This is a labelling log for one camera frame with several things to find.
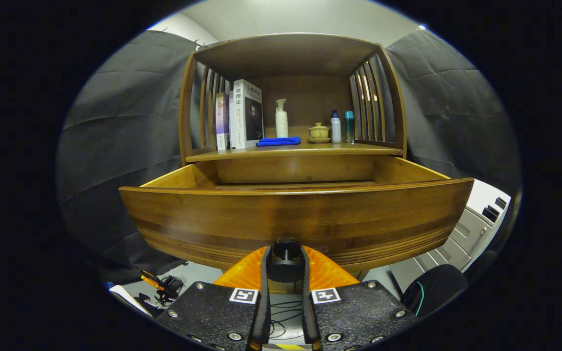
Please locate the black drawer knob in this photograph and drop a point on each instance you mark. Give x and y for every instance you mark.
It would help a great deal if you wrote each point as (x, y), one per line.
(286, 270)

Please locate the thin purple book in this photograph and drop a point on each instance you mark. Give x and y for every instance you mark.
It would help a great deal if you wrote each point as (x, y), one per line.
(222, 122)

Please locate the wooden countertop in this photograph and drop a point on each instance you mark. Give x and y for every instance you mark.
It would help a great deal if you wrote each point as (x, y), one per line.
(310, 148)

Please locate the yellow lidded teacup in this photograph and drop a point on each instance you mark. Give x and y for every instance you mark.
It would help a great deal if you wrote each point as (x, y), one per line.
(319, 132)

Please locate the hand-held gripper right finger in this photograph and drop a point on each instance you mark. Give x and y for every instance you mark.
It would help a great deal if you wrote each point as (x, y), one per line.
(309, 312)

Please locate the white paper sheet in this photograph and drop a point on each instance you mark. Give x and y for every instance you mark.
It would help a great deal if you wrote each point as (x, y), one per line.
(125, 295)

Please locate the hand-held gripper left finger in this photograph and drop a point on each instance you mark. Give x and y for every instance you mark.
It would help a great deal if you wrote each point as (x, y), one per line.
(265, 312)

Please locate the wooden cabinet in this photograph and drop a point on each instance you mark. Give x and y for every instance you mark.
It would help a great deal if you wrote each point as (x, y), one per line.
(286, 53)

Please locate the teal slim bottle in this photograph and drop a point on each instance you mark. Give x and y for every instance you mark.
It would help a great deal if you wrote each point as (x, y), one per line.
(349, 126)

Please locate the white portrait book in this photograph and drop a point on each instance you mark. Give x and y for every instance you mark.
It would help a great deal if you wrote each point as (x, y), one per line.
(242, 117)

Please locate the white bottle dark blue cap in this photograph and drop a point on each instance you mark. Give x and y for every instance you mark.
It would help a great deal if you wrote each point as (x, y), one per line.
(335, 129)

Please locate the white drawer unit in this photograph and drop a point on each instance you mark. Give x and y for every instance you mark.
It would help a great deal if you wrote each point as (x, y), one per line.
(456, 239)

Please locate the wooden drawer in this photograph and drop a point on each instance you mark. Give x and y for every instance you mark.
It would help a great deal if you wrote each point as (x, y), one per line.
(286, 214)

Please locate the white pump bottle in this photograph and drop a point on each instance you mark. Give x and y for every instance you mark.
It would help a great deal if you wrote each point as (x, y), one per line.
(281, 124)

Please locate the orange black tool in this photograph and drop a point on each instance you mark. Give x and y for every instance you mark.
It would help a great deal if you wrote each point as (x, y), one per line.
(166, 285)

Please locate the blue folded cloth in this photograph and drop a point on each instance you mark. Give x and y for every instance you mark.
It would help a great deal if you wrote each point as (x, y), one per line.
(278, 142)

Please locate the black bag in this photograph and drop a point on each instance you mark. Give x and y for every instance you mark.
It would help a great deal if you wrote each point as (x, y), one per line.
(437, 287)

